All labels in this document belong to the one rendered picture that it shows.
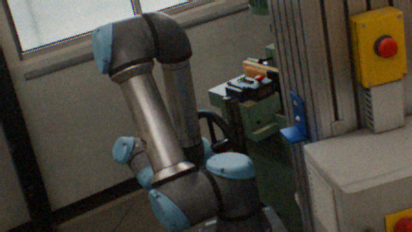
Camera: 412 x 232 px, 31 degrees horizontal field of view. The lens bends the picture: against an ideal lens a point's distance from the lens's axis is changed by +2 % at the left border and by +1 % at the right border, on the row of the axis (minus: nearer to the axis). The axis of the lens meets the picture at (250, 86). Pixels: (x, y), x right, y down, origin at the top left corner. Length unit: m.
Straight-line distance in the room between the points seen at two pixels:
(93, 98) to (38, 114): 0.27
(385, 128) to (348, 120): 0.07
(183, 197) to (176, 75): 0.34
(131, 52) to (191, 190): 0.36
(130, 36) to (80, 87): 1.90
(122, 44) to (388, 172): 0.78
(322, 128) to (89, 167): 2.52
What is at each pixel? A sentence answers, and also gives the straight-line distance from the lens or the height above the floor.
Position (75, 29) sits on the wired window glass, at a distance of 3.71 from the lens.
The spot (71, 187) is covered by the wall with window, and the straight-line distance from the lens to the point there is 3.86.
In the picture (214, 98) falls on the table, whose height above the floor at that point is 0.88.
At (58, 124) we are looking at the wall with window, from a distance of 3.72.
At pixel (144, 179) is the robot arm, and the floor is 0.97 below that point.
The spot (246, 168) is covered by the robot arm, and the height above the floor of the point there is 1.03.
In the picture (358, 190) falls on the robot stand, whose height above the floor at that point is 1.23.
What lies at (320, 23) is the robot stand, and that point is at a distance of 1.37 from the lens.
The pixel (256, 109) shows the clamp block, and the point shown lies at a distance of 2.35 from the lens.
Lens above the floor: 1.88
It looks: 22 degrees down
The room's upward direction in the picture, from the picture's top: 10 degrees counter-clockwise
